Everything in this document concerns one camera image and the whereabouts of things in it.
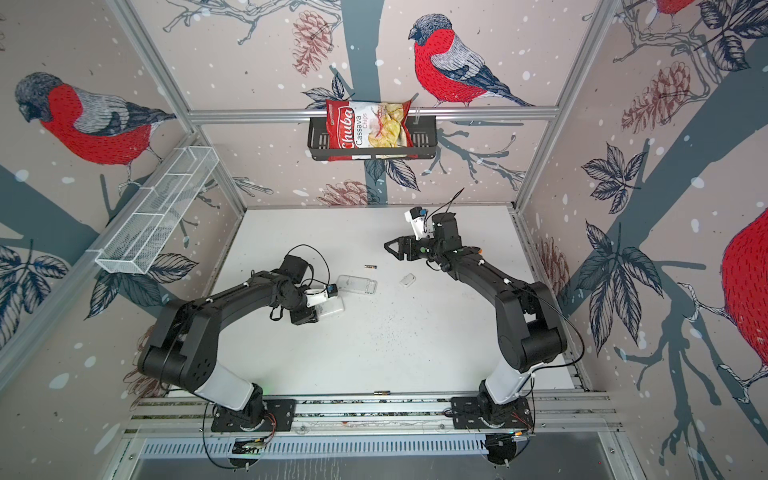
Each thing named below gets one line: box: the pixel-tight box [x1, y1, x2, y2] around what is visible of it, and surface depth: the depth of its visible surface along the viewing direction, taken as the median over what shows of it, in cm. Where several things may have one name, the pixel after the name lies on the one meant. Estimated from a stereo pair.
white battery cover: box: [399, 273, 417, 288], surface depth 102 cm
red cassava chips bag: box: [325, 99, 417, 161], surface depth 89 cm
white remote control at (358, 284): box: [336, 275, 378, 295], surface depth 100 cm
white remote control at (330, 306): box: [315, 296, 345, 317], surface depth 92 cm
